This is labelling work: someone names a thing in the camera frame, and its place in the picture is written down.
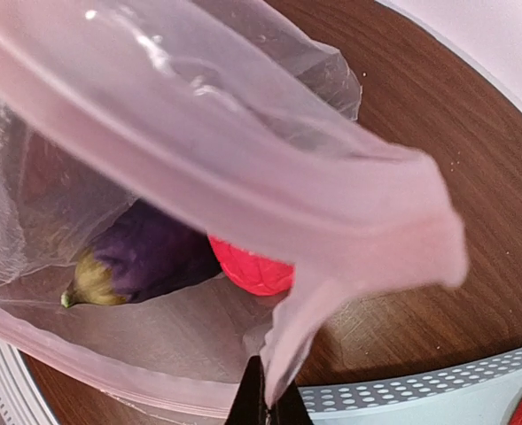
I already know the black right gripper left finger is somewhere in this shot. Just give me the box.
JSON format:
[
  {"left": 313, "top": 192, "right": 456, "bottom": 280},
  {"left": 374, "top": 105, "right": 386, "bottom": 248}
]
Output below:
[{"left": 224, "top": 356, "right": 269, "bottom": 425}]

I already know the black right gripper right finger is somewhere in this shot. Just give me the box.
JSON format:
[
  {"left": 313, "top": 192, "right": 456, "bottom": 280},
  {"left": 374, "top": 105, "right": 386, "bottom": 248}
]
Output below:
[{"left": 269, "top": 382, "right": 313, "bottom": 425}]

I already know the red tomato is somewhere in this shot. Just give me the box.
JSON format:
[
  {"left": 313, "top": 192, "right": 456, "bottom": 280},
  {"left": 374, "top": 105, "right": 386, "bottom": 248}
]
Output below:
[{"left": 208, "top": 236, "right": 294, "bottom": 297}]

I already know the dark purple eggplant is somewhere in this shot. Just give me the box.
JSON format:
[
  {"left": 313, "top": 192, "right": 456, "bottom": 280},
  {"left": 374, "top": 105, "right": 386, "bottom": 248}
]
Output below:
[{"left": 60, "top": 200, "right": 222, "bottom": 308}]

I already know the clear zip top bag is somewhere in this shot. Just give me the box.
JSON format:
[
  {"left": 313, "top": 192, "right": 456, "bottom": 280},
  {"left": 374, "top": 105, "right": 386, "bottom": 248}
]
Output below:
[{"left": 0, "top": 1, "right": 468, "bottom": 423}]

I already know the light blue plastic basket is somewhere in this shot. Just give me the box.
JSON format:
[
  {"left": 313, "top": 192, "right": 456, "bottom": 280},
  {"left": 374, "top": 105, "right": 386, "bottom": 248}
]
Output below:
[{"left": 300, "top": 347, "right": 522, "bottom": 425}]

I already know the front aluminium rail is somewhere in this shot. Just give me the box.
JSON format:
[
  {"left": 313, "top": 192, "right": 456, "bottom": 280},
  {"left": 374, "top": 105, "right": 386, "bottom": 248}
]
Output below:
[{"left": 0, "top": 340, "right": 59, "bottom": 425}]

